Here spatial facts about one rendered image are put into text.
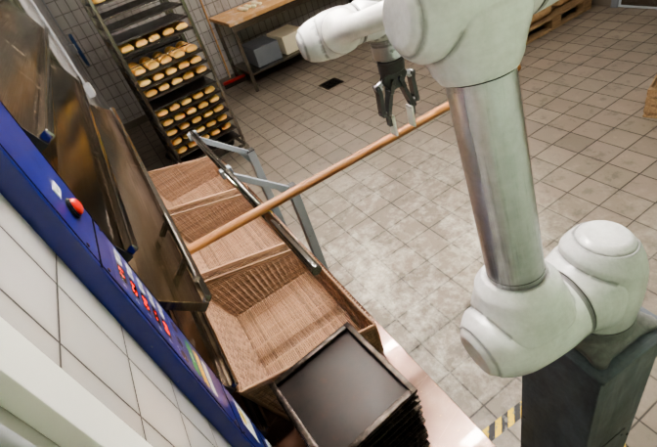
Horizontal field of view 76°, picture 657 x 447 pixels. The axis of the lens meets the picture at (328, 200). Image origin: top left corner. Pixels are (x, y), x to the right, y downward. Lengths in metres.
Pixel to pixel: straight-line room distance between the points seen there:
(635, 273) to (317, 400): 0.77
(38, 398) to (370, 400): 0.90
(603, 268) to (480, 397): 1.33
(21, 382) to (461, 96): 0.57
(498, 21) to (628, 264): 0.53
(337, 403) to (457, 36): 0.91
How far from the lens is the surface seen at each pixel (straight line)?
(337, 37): 1.05
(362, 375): 1.21
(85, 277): 0.66
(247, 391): 1.37
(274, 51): 5.95
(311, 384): 1.23
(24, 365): 0.38
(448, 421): 1.48
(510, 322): 0.83
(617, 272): 0.93
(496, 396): 2.16
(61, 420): 0.39
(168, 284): 1.07
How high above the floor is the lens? 1.93
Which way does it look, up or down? 36 degrees down
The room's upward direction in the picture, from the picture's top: 19 degrees counter-clockwise
